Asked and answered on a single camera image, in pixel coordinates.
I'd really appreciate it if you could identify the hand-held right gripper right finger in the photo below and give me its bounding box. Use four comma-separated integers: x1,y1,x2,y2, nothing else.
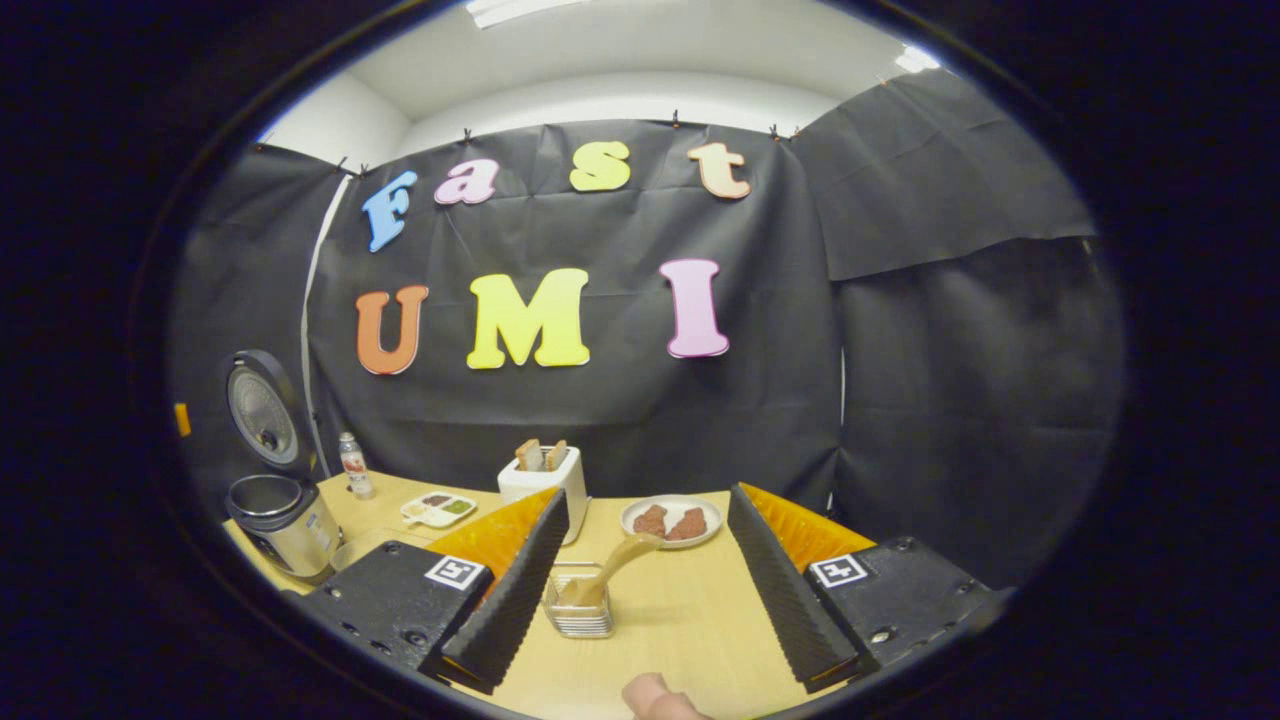
727,482,1011,693

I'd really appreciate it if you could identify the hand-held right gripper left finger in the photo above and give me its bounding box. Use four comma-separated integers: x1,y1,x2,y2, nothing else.
300,487,571,696

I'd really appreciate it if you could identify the metal wire chopstick holder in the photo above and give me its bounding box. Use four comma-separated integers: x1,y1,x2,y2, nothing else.
543,562,615,639

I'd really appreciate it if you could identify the wooden spoon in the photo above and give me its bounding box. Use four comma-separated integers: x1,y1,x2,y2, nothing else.
560,532,666,608

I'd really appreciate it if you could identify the black and silver rice cooker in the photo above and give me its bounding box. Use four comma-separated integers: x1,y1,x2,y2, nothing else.
225,349,344,586

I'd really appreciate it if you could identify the white divided bean dish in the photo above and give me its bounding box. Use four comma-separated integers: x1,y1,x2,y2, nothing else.
401,491,479,529

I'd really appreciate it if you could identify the white toaster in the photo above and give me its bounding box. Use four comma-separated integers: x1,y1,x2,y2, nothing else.
497,445,589,546

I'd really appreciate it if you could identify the round white plate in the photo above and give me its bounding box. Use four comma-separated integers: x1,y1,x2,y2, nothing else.
620,494,723,550

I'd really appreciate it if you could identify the clear bottle with red label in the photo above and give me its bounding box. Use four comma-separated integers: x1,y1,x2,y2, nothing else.
338,432,376,500

